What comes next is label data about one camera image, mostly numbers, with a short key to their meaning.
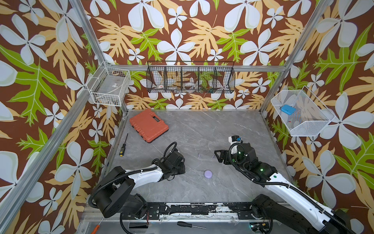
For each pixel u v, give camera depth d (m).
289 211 0.56
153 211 0.74
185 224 0.70
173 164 0.68
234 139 0.69
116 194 0.43
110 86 0.86
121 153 0.94
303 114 0.80
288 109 0.86
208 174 0.86
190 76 0.96
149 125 1.05
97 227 0.69
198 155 0.94
